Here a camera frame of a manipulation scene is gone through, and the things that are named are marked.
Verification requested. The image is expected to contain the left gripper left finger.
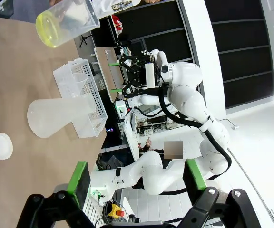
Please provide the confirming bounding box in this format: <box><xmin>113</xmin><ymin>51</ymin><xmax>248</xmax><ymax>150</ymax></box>
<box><xmin>17</xmin><ymin>161</ymin><xmax>97</xmax><ymax>228</ymax></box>

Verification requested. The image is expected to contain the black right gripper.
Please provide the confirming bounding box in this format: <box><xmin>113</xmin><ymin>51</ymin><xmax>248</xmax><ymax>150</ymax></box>
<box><xmin>108</xmin><ymin>56</ymin><xmax>156</xmax><ymax>98</ymax></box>

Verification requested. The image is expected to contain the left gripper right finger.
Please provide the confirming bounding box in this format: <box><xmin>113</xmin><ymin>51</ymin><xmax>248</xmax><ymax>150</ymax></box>
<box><xmin>179</xmin><ymin>158</ymin><xmax>274</xmax><ymax>228</ymax></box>

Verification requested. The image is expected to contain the white perforated basket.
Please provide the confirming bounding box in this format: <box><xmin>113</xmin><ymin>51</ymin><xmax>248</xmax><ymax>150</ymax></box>
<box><xmin>53</xmin><ymin>58</ymin><xmax>108</xmax><ymax>139</ymax></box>

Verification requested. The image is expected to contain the translucent plastic funnel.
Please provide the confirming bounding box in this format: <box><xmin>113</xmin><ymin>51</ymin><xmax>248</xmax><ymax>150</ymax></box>
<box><xmin>73</xmin><ymin>72</ymin><xmax>91</xmax><ymax>98</ymax></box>

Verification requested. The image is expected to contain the translucent Erlenmeyer flask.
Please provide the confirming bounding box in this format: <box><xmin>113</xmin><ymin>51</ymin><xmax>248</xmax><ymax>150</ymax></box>
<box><xmin>27</xmin><ymin>95</ymin><xmax>97</xmax><ymax>139</ymax></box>

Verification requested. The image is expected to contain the clear plastic beaker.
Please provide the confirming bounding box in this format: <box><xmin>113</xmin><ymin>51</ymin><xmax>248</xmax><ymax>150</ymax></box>
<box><xmin>35</xmin><ymin>0</ymin><xmax>101</xmax><ymax>48</ymax></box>

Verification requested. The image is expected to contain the white round flask cap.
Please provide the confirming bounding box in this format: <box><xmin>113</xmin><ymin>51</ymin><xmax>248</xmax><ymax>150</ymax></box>
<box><xmin>0</xmin><ymin>133</ymin><xmax>13</xmax><ymax>160</ymax></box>

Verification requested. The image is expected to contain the brown topped robot table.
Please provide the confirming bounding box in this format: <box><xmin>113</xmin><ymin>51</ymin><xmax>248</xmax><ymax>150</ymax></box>
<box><xmin>94</xmin><ymin>47</ymin><xmax>126</xmax><ymax>103</ymax></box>

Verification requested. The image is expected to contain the seated person in black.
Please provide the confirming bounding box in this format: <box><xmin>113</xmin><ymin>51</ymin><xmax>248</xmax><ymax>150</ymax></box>
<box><xmin>138</xmin><ymin>137</ymin><xmax>185</xmax><ymax>167</ymax></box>

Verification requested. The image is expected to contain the yellow red emergency stop button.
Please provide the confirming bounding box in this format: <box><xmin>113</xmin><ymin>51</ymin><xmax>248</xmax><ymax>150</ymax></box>
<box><xmin>107</xmin><ymin>203</ymin><xmax>126</xmax><ymax>219</ymax></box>

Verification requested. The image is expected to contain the red white hanging cloth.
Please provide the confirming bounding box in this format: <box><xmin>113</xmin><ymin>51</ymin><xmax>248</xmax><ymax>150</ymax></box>
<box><xmin>111</xmin><ymin>14</ymin><xmax>124</xmax><ymax>33</ymax></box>

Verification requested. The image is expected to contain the white equipment cabinet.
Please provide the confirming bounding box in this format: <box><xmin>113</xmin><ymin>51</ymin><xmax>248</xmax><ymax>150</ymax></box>
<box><xmin>124</xmin><ymin>105</ymin><xmax>173</xmax><ymax>162</ymax></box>

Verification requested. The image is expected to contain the black tripod stand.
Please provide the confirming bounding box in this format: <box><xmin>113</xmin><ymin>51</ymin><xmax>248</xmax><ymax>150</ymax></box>
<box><xmin>79</xmin><ymin>34</ymin><xmax>93</xmax><ymax>48</ymax></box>

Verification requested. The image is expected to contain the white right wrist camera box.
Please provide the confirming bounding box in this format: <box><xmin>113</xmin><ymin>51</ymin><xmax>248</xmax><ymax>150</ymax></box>
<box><xmin>145</xmin><ymin>63</ymin><xmax>156</xmax><ymax>87</ymax></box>

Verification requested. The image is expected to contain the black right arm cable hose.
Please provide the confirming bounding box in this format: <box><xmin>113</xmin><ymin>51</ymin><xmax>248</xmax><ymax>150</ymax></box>
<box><xmin>158</xmin><ymin>87</ymin><xmax>233</xmax><ymax>196</ymax></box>

